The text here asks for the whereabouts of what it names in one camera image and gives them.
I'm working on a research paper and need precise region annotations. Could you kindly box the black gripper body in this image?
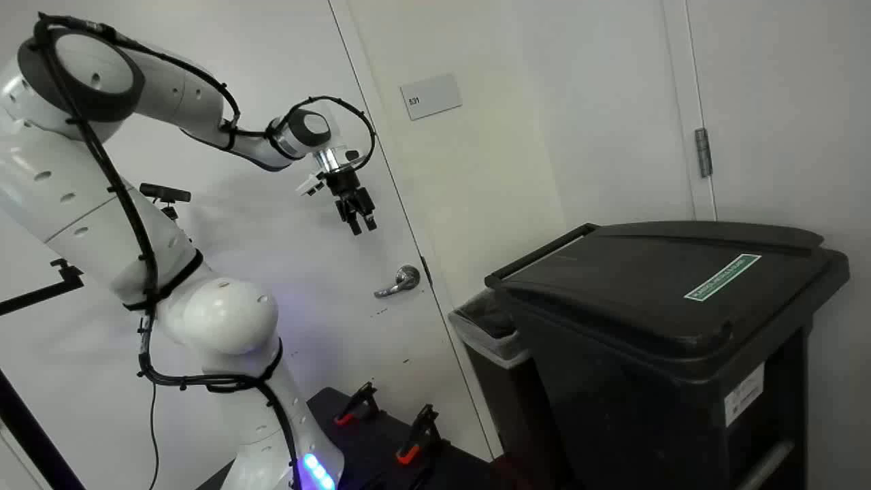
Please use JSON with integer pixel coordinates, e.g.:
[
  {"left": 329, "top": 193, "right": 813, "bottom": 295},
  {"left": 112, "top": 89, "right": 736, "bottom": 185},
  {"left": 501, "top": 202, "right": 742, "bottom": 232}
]
[{"left": 321, "top": 166, "right": 377, "bottom": 220}]

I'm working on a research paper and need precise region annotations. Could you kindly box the black bin lid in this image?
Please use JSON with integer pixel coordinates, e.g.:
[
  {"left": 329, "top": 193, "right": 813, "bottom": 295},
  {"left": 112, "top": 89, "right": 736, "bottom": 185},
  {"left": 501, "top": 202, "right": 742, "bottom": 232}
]
[{"left": 482, "top": 217, "right": 851, "bottom": 388}]

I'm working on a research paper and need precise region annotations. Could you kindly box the clear plastic bin liner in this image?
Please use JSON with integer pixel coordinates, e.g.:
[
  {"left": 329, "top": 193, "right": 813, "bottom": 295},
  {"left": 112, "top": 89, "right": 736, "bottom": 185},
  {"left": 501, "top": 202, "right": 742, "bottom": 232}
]
[{"left": 445, "top": 288, "right": 534, "bottom": 371}]

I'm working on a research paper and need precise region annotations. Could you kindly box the black wheeled bin body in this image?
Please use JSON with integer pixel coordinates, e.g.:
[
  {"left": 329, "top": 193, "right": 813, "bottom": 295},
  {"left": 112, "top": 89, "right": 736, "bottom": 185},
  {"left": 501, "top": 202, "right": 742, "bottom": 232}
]
[{"left": 508, "top": 307, "right": 815, "bottom": 490}]

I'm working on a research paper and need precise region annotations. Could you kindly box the white label on bin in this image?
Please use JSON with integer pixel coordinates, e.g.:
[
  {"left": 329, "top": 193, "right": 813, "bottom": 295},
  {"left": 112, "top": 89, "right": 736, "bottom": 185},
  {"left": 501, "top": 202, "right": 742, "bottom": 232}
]
[{"left": 720, "top": 363, "right": 766, "bottom": 430}]

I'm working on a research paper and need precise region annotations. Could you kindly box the plain white door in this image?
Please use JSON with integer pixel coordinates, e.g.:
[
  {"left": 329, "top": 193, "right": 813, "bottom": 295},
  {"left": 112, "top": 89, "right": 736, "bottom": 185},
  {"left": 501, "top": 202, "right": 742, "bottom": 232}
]
[{"left": 0, "top": 0, "right": 501, "bottom": 490}]

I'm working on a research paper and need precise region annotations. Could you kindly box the black orange clamp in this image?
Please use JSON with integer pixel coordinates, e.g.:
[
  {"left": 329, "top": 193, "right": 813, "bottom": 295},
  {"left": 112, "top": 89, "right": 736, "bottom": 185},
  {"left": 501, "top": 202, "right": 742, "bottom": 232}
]
[
  {"left": 391, "top": 402, "right": 442, "bottom": 471},
  {"left": 331, "top": 378, "right": 381, "bottom": 432}
]

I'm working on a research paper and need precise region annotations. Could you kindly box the black table platform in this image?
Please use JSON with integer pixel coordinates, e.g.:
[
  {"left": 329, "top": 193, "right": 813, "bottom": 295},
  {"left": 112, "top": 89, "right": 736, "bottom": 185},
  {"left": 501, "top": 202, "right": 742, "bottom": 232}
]
[{"left": 192, "top": 383, "right": 512, "bottom": 490}]

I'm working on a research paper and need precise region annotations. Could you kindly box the small dark trash can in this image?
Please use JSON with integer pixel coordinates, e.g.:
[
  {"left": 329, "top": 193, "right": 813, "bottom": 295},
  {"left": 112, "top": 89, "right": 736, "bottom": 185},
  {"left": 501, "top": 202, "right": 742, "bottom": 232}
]
[{"left": 448, "top": 292, "right": 553, "bottom": 490}]

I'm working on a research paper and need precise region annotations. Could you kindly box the grey door hinge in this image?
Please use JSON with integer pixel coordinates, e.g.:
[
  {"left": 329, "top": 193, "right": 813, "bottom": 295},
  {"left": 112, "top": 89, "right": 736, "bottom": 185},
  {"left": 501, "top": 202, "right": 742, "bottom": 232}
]
[{"left": 690, "top": 125, "right": 715, "bottom": 182}]

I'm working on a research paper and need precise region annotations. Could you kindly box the green rectangular sticker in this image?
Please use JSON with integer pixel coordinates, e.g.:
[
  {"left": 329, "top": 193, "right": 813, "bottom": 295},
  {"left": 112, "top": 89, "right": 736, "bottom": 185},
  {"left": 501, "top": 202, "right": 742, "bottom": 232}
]
[{"left": 681, "top": 251, "right": 765, "bottom": 307}]

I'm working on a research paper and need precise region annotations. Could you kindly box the black stand pole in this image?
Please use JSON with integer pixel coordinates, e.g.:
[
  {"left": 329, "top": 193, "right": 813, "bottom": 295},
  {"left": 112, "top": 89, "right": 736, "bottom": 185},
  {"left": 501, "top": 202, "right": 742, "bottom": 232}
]
[{"left": 0, "top": 367, "right": 87, "bottom": 490}]

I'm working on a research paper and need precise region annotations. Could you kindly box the silver curved lever door handle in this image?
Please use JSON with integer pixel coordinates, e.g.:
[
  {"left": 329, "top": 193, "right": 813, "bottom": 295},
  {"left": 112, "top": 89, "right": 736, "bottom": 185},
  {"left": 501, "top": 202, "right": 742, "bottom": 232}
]
[{"left": 373, "top": 264, "right": 423, "bottom": 302}]

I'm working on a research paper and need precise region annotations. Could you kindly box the black camera on stand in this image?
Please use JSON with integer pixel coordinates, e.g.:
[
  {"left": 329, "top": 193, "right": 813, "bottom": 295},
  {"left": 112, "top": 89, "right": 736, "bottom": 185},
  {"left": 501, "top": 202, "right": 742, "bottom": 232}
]
[{"left": 136, "top": 179, "right": 195, "bottom": 224}]

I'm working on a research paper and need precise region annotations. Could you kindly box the black stand bracket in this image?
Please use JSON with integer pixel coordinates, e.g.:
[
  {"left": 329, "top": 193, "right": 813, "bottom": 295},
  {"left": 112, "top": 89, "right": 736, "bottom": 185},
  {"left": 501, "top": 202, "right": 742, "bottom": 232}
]
[{"left": 0, "top": 255, "right": 87, "bottom": 319}]

